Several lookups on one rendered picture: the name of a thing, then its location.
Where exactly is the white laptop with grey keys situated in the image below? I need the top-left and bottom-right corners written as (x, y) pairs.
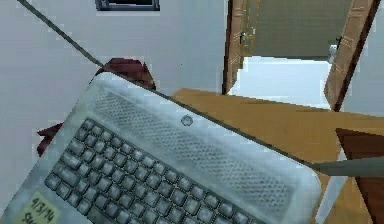
top-left (0, 0), bottom-right (384, 224)

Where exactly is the brown wooden room door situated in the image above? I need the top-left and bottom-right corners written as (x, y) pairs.
top-left (324, 0), bottom-right (382, 113)
top-left (222, 0), bottom-right (262, 95)

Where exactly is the dark red chair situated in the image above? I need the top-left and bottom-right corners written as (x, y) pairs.
top-left (36, 57), bottom-right (157, 158)

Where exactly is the dark brown wooden furniture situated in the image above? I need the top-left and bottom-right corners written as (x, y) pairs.
top-left (334, 127), bottom-right (384, 224)

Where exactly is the dark framed wall picture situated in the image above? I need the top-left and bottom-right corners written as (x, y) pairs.
top-left (94, 0), bottom-right (161, 12)

